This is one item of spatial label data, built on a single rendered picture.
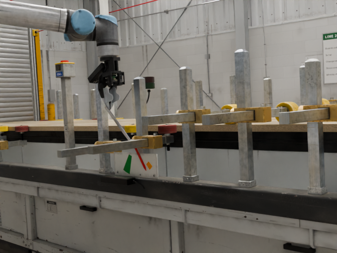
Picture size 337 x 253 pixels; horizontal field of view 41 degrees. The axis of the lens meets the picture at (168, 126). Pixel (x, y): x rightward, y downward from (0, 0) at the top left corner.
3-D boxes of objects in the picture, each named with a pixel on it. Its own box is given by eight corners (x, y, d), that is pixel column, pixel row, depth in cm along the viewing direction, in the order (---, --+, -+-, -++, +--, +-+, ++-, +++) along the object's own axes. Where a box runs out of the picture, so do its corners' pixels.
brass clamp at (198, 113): (201, 123, 163) (201, 109, 163) (173, 123, 172) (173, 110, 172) (212, 122, 168) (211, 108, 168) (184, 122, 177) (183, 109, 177)
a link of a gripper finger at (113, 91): (117, 109, 186) (115, 86, 186) (108, 109, 190) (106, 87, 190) (123, 108, 188) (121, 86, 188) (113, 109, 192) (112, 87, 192)
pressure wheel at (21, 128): (18, 143, 285) (17, 125, 285) (31, 142, 285) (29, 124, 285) (14, 144, 277) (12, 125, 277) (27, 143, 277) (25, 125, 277)
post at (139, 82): (145, 193, 187) (139, 76, 185) (139, 192, 190) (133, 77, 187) (151, 192, 190) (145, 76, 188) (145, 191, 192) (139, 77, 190)
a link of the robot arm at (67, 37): (63, 14, 174) (96, 14, 178) (60, 20, 185) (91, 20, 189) (65, 39, 175) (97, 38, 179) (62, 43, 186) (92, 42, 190)
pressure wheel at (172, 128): (169, 151, 189) (167, 124, 188) (155, 151, 194) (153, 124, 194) (181, 149, 195) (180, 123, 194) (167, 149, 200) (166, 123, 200)
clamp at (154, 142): (154, 148, 181) (153, 136, 181) (131, 148, 190) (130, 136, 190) (164, 147, 185) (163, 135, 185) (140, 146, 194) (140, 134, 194)
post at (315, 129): (321, 218, 137) (315, 57, 135) (310, 216, 139) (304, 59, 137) (326, 215, 140) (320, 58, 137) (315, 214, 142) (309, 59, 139)
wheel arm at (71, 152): (61, 159, 182) (61, 149, 182) (57, 159, 185) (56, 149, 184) (140, 147, 214) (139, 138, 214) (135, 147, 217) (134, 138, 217)
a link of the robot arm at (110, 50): (92, 47, 187) (110, 48, 194) (93, 58, 187) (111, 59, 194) (106, 44, 181) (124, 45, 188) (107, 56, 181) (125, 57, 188)
